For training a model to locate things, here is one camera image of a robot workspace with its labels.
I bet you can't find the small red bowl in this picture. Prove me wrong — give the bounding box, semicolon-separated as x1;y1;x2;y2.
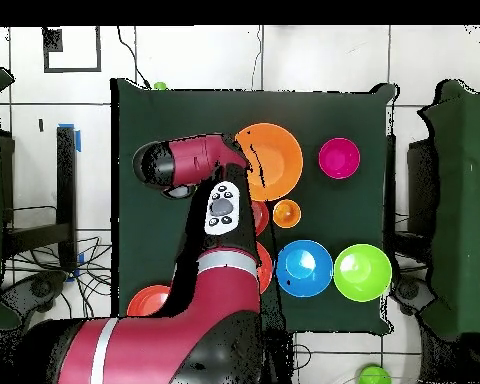
250;199;271;237

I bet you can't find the pink bowl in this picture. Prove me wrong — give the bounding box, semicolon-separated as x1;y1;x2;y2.
318;137;362;180

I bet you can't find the green bowl on floor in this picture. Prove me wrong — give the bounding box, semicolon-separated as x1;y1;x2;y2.
357;363;393;384

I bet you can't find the tangle of black cables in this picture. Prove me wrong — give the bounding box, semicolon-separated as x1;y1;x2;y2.
3;235;113;319

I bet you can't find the large green bowl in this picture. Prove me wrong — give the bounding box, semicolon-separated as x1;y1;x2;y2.
333;243;394;303

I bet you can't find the black chair base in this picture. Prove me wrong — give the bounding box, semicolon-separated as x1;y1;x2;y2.
387;275;437;317
0;270;69;315

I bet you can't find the blue tape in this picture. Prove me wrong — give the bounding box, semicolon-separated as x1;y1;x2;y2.
57;122;82;153

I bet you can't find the black stool frame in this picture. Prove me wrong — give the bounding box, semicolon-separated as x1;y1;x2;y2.
385;135;439;277
1;126;79;273

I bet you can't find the dark green table cloth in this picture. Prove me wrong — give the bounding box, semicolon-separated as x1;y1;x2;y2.
110;77;401;336

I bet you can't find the blue bowl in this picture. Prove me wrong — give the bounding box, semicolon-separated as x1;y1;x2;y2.
275;239;334;298

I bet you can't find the orange cup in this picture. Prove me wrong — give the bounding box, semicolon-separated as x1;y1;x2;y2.
272;199;302;230

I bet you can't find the large orange bowl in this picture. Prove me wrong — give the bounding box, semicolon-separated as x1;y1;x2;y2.
234;122;304;202

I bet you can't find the large red bowl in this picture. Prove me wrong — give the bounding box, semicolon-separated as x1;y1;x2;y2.
126;284;172;318
255;240;274;295

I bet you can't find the thin black cable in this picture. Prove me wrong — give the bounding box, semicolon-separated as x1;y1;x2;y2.
250;25;264;91
117;25;153;89

